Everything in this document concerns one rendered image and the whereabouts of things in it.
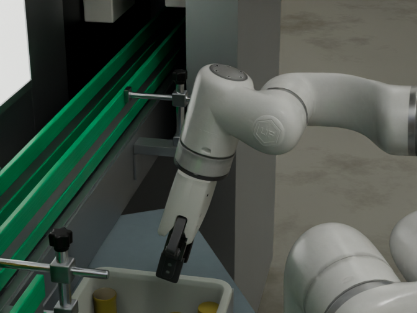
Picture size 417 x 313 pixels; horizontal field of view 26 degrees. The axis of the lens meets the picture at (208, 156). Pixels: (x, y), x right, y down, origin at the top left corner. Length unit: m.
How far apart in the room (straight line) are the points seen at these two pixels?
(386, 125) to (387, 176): 2.63
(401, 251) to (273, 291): 1.99
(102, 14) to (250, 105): 1.01
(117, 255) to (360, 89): 0.63
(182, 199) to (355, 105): 0.25
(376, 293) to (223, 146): 0.39
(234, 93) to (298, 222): 2.22
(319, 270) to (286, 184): 2.72
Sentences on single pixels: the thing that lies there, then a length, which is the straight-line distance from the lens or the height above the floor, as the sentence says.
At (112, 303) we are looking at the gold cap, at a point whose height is 0.80.
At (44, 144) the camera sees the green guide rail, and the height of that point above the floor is 0.94.
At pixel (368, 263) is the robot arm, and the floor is 1.12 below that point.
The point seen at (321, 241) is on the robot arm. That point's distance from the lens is 0.89.
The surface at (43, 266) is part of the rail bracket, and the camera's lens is 1.17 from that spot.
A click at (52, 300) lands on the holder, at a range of 1.40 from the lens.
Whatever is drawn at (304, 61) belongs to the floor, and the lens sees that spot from 5.07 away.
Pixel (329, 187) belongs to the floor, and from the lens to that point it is 3.58.
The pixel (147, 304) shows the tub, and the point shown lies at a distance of 1.39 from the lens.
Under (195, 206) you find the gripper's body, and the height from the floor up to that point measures 1.02.
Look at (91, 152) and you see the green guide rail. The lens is 1.59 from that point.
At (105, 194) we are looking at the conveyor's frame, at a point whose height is 0.84.
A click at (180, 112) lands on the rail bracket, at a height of 0.93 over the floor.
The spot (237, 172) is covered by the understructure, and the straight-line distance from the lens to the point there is 2.00.
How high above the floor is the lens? 1.55
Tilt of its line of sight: 24 degrees down
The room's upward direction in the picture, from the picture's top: straight up
